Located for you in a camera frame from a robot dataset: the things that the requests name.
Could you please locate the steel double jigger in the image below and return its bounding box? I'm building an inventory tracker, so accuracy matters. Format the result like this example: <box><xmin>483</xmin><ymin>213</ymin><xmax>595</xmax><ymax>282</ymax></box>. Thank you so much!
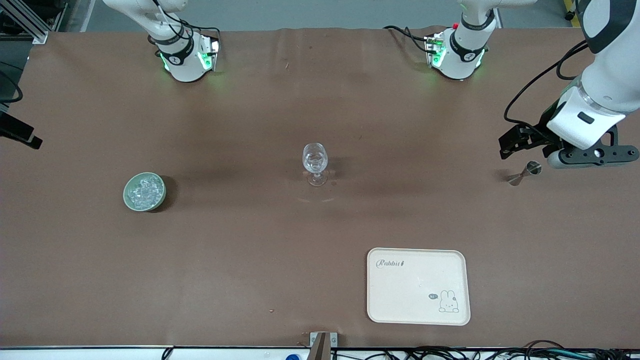
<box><xmin>508</xmin><ymin>161</ymin><xmax>542</xmax><ymax>187</ymax></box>

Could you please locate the clear wine glass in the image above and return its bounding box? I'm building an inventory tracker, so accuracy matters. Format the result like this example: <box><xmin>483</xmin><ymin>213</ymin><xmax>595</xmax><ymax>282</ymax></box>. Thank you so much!
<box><xmin>302</xmin><ymin>142</ymin><xmax>329</xmax><ymax>187</ymax></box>

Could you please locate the clear ice cubes heap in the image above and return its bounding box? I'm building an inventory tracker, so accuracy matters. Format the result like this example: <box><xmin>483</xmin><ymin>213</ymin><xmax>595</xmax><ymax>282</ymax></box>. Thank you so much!
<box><xmin>127</xmin><ymin>175</ymin><xmax>164</xmax><ymax>208</ymax></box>

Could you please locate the cream rabbit print tray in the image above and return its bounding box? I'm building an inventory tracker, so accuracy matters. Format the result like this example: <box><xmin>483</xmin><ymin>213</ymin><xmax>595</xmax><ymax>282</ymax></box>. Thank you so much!
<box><xmin>366</xmin><ymin>247</ymin><xmax>472</xmax><ymax>327</ymax></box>

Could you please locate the green round bowl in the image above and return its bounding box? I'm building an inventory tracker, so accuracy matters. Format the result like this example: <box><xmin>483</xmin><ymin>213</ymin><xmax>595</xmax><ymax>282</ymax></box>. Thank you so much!
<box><xmin>123</xmin><ymin>172</ymin><xmax>167</xmax><ymax>212</ymax></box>

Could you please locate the black left base cable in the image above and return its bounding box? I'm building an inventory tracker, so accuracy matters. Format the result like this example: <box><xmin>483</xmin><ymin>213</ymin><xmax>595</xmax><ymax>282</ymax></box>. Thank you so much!
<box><xmin>383</xmin><ymin>25</ymin><xmax>436</xmax><ymax>53</ymax></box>

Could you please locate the black base cable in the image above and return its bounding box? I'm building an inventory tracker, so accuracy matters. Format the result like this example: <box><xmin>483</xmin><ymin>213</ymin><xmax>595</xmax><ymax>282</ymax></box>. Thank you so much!
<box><xmin>383</xmin><ymin>25</ymin><xmax>436</xmax><ymax>53</ymax></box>
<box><xmin>150</xmin><ymin>0</ymin><xmax>222</xmax><ymax>48</ymax></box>

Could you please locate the black cable bundle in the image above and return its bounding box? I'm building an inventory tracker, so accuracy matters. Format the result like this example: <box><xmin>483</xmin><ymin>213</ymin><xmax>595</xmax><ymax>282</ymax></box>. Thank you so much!
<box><xmin>330</xmin><ymin>340</ymin><xmax>640</xmax><ymax>360</ymax></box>

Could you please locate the aluminium camera post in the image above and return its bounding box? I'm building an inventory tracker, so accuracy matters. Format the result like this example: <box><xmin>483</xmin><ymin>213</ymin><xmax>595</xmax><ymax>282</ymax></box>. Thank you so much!
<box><xmin>309</xmin><ymin>331</ymin><xmax>339</xmax><ymax>360</ymax></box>

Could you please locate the black right base cable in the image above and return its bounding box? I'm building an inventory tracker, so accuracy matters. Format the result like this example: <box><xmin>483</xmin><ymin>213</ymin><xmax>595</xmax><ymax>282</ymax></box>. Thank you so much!
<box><xmin>150</xmin><ymin>0</ymin><xmax>222</xmax><ymax>48</ymax></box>

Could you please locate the aluminium frame profile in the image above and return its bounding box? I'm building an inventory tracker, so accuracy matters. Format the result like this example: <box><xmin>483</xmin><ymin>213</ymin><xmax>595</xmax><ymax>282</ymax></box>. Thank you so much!
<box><xmin>0</xmin><ymin>0</ymin><xmax>68</xmax><ymax>46</ymax></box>

